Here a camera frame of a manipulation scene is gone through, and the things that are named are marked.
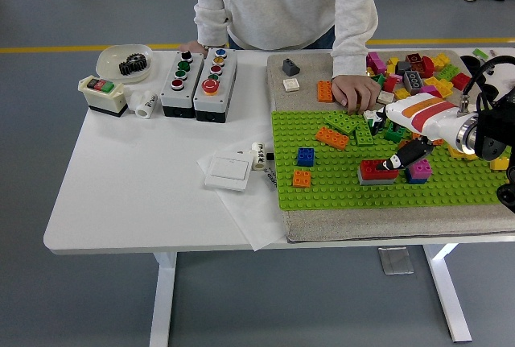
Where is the small white labelled pipe fitting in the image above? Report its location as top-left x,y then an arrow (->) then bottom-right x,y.
251,142 -> 267,171

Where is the orange two-by-two brick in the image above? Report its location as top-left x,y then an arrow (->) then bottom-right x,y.
291,168 -> 312,189

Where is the white paper sheet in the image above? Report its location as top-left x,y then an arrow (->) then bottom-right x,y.
196,137 -> 289,252

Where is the yellow two-by-four brick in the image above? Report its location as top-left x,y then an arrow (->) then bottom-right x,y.
422,76 -> 455,97

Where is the blue two-by-two brick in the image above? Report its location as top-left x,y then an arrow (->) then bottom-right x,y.
405,167 -> 428,185
296,147 -> 316,167

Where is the metal floor plate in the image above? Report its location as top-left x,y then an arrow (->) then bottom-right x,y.
377,246 -> 414,275

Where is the grey-brown mat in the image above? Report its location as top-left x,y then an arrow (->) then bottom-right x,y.
266,49 -> 515,244

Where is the grey two-by-four brick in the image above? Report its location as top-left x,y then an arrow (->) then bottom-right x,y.
356,171 -> 398,186
403,71 -> 424,94

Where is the white oval dish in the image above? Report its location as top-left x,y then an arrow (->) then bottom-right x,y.
95,43 -> 155,85

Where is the white table leg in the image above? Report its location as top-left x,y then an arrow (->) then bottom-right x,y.
422,243 -> 472,343
149,250 -> 178,347

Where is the cream red-green switch box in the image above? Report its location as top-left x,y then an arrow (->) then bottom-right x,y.
76,75 -> 126,118

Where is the orange two-by-four brick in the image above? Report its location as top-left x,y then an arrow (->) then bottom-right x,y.
316,80 -> 335,104
315,126 -> 350,151

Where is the white pipe tee fitting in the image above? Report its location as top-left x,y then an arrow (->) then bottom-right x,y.
124,89 -> 158,120

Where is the person's left hand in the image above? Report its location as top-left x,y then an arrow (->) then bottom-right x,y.
330,74 -> 381,115

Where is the light green two-by-three brick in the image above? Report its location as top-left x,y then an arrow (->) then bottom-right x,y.
353,119 -> 375,147

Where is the green studded baseplate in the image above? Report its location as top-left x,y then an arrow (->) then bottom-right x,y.
271,109 -> 515,211

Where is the white label with black print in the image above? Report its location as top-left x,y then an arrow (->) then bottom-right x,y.
263,163 -> 279,193

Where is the dark grey slope brick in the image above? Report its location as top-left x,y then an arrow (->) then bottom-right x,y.
281,58 -> 302,76

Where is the white wall switch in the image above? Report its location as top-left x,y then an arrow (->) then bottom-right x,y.
204,153 -> 253,193

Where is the black gear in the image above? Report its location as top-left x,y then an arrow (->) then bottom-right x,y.
117,53 -> 149,78

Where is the person's right hand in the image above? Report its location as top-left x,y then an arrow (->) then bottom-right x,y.
178,39 -> 209,57

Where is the grey four-button control box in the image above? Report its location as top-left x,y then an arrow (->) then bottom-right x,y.
159,51 -> 205,118

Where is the grey emergency-stop control box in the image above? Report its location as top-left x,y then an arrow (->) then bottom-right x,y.
192,48 -> 238,124

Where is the light green two-by-four brick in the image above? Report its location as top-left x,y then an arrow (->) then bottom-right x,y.
324,109 -> 365,135
436,64 -> 460,81

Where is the red tall brick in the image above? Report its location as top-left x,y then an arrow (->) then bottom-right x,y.
414,56 -> 436,79

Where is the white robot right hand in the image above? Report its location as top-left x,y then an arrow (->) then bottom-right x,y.
364,95 -> 472,173

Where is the red two-by-four brick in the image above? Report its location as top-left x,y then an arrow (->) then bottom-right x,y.
359,159 -> 399,180

